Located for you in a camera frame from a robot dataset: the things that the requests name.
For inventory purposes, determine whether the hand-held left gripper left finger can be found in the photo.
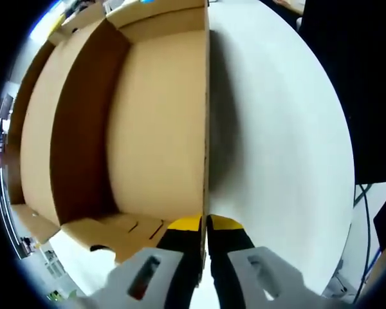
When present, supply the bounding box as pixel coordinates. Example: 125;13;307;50
73;214;203;309

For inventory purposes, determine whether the brown cardboard shoe box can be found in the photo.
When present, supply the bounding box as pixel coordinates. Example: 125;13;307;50
8;0;212;287

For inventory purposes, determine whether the person in black shirt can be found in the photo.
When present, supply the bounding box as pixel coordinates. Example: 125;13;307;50
300;0;386;183

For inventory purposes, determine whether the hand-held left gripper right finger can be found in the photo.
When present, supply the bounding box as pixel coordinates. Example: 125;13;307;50
206;214;337;309

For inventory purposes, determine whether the dark cable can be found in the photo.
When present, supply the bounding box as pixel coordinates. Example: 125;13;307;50
353;183;381;305

